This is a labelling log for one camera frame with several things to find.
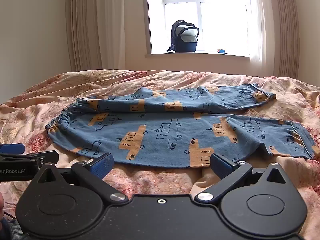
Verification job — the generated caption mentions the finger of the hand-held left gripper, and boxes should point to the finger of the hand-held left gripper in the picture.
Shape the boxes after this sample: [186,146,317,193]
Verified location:
[0,143,25,155]
[0,151,59,170]

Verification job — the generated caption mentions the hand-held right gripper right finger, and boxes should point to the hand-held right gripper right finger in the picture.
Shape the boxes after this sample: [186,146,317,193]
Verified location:
[194,153,294,203]

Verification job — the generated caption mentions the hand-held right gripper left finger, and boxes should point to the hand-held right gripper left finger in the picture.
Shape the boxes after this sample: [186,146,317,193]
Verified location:
[31,152,128,203]

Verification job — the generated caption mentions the blue patterned pants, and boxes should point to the blue patterned pants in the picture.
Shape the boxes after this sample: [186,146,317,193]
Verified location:
[45,84,320,169]

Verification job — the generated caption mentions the pink floral bed blanket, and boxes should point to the pink floral bed blanket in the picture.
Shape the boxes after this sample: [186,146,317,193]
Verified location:
[0,69,320,240]

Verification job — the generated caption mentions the person's dark clothing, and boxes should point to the person's dark clothing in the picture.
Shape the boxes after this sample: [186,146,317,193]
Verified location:
[0,217,24,240]

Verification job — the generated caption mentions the white window sill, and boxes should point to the white window sill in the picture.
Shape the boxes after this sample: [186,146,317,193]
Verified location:
[144,50,251,61]

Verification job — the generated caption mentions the dark blue backpack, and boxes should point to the dark blue backpack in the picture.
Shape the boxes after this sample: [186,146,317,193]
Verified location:
[167,20,200,53]

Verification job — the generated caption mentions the beige pleated curtain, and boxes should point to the beige pleated curtain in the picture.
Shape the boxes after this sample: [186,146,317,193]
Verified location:
[65,0,103,72]
[272,0,301,79]

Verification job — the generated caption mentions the white sheer curtain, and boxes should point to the white sheer curtain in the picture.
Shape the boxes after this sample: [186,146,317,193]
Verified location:
[96,0,126,70]
[249,0,275,71]

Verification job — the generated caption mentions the white framed window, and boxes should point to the white framed window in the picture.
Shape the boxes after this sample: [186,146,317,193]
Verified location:
[146,0,253,55]

